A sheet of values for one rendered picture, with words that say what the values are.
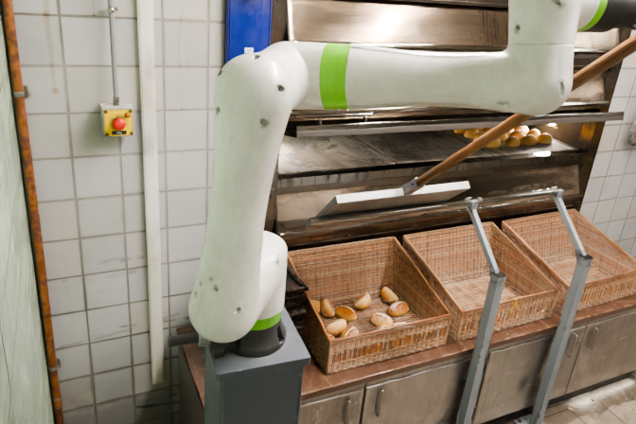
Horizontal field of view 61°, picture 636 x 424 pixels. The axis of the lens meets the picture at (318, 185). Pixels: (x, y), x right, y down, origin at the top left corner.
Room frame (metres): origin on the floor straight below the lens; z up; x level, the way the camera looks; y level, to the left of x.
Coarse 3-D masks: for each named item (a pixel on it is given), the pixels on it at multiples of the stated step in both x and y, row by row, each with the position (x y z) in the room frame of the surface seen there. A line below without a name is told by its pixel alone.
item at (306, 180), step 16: (464, 160) 2.50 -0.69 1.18; (480, 160) 2.52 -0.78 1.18; (496, 160) 2.55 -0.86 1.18; (512, 160) 2.60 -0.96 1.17; (528, 160) 2.64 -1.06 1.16; (544, 160) 2.70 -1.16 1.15; (560, 160) 2.75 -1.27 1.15; (288, 176) 2.07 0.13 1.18; (304, 176) 2.09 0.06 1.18; (320, 176) 2.12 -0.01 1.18; (336, 176) 2.15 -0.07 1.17; (352, 176) 2.19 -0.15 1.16; (368, 176) 2.22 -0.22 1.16; (384, 176) 2.26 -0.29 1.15; (400, 176) 2.30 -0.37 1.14
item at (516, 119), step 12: (624, 48) 1.14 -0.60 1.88; (600, 60) 1.19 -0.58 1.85; (612, 60) 1.16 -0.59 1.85; (588, 72) 1.21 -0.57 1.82; (600, 72) 1.19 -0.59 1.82; (576, 84) 1.23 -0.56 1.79; (504, 120) 1.40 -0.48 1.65; (516, 120) 1.36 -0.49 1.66; (492, 132) 1.42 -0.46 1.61; (504, 132) 1.40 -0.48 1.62; (468, 144) 1.51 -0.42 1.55; (480, 144) 1.46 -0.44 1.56; (456, 156) 1.54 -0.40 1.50; (432, 168) 1.64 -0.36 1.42; (444, 168) 1.58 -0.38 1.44; (420, 180) 1.67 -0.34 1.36
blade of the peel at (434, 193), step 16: (368, 192) 1.69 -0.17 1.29; (384, 192) 1.72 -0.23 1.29; (400, 192) 1.74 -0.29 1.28; (416, 192) 1.77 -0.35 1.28; (432, 192) 1.79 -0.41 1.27; (448, 192) 1.85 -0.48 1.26; (336, 208) 1.68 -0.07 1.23; (352, 208) 1.73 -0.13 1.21; (368, 208) 1.79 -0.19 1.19; (384, 208) 1.85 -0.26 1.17; (336, 224) 1.90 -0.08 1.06
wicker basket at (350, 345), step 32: (288, 256) 2.00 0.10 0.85; (320, 256) 2.09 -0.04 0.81; (352, 256) 2.16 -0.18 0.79; (384, 256) 2.22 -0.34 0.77; (352, 288) 2.11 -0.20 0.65; (416, 288) 2.06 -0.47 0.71; (320, 320) 1.70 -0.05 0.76; (416, 320) 1.79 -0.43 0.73; (448, 320) 1.85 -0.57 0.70; (320, 352) 1.67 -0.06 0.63; (352, 352) 1.74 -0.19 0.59; (384, 352) 1.72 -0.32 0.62
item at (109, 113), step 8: (104, 104) 1.72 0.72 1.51; (112, 104) 1.73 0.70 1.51; (120, 104) 1.74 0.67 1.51; (128, 104) 1.75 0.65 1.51; (104, 112) 1.68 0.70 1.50; (112, 112) 1.69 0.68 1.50; (120, 112) 1.70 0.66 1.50; (128, 112) 1.71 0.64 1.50; (104, 120) 1.68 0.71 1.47; (112, 120) 1.69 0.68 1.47; (128, 120) 1.71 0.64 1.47; (104, 128) 1.68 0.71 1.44; (112, 128) 1.69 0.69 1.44; (128, 128) 1.71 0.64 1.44; (104, 136) 1.68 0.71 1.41; (112, 136) 1.69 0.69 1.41; (120, 136) 1.70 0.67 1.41
